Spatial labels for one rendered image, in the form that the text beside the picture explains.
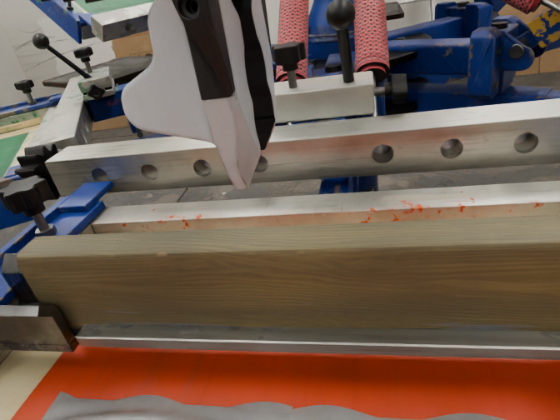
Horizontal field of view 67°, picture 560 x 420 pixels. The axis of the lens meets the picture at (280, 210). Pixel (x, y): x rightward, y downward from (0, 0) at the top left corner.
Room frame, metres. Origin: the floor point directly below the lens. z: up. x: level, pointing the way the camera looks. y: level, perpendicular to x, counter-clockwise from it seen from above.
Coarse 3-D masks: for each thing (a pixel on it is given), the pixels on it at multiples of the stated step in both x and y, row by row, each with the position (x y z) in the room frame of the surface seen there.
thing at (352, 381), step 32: (320, 384) 0.19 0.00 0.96; (352, 384) 0.18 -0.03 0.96; (384, 384) 0.18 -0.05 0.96; (416, 384) 0.17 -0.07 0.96; (448, 384) 0.17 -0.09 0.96; (480, 384) 0.17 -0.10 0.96; (512, 384) 0.16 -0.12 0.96; (544, 384) 0.16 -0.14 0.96; (384, 416) 0.16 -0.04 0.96; (416, 416) 0.15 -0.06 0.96; (512, 416) 0.14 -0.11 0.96; (544, 416) 0.14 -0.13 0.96
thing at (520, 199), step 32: (352, 192) 0.38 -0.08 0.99; (384, 192) 0.37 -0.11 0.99; (416, 192) 0.35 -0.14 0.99; (448, 192) 0.34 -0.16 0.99; (480, 192) 0.33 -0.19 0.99; (512, 192) 0.32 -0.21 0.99; (544, 192) 0.31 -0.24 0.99; (96, 224) 0.42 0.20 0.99; (128, 224) 0.41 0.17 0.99; (160, 224) 0.40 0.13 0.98; (192, 224) 0.39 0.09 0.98; (224, 224) 0.38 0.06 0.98; (256, 224) 0.37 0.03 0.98; (288, 224) 0.36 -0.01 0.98; (320, 224) 0.35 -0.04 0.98; (0, 352) 0.27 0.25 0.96
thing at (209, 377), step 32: (64, 352) 0.26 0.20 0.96; (96, 352) 0.26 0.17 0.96; (128, 352) 0.25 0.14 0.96; (160, 352) 0.24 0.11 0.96; (192, 352) 0.24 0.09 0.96; (224, 352) 0.23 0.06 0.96; (256, 352) 0.22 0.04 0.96; (288, 352) 0.22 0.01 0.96; (64, 384) 0.23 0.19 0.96; (96, 384) 0.22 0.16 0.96; (128, 384) 0.22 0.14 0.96; (160, 384) 0.21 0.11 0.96; (192, 384) 0.21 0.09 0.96; (224, 384) 0.20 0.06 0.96; (256, 384) 0.20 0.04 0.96; (288, 384) 0.19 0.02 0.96; (32, 416) 0.21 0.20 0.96
